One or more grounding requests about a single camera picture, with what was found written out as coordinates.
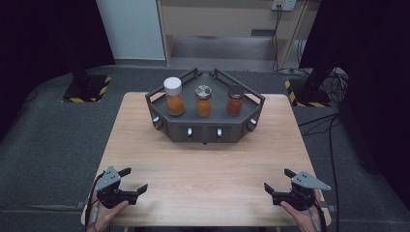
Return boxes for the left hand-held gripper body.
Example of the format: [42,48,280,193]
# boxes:
[95,165,138,210]

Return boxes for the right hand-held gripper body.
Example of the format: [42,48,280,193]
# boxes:
[272,170,333,213]

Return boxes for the black spice rack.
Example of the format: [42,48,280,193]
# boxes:
[144,67,266,145]

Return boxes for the black round puck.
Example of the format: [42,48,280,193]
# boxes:
[226,84,246,118]

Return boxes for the white lid spice jar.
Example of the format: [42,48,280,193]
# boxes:
[162,76,187,117]

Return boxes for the silver lid spice jar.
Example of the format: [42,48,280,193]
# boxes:
[194,84,214,119]

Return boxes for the person's right hand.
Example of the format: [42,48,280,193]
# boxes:
[278,189,325,232]

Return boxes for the person's left hand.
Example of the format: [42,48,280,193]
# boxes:
[85,192,131,232]

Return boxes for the black stand with striped base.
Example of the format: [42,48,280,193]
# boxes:
[283,57,340,108]
[62,47,112,103]

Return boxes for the black curtain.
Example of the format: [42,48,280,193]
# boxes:
[299,0,410,202]
[0,0,116,144]

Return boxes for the grey-blue bar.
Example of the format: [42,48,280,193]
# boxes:
[250,28,276,38]

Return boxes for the left hand-held gripper cable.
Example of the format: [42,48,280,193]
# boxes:
[84,172,107,232]

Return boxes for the hand-held gripper cable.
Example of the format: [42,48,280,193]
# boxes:
[84,172,107,232]
[308,196,327,232]

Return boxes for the right hand-held gripper cable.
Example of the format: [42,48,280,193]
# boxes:
[308,196,327,232]

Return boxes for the black cables on floor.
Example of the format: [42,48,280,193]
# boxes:
[297,66,350,232]

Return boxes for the black cable hanging from socket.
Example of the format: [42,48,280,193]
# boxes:
[271,6,282,73]

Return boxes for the white wall panel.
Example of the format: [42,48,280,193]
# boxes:
[95,0,166,61]

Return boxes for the white wall socket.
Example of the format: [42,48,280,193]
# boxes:
[271,0,297,12]

